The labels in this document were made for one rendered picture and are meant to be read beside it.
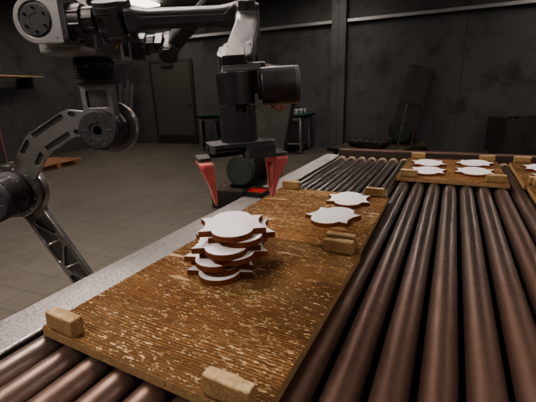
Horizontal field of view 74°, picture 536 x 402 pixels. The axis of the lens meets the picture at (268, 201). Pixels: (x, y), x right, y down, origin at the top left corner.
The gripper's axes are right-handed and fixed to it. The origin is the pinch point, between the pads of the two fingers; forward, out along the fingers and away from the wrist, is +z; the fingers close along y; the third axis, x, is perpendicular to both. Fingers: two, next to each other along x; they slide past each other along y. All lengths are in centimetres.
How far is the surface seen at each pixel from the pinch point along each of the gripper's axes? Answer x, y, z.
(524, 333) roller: -27.7, 30.3, 16.7
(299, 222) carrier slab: 19.8, 17.9, 14.3
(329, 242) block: 1.8, 16.5, 12.4
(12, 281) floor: 223, -125, 102
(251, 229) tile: -0.5, 0.7, 6.0
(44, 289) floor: 200, -99, 103
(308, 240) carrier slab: 8.6, 15.2, 14.3
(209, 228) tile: 2.7, -6.1, 5.8
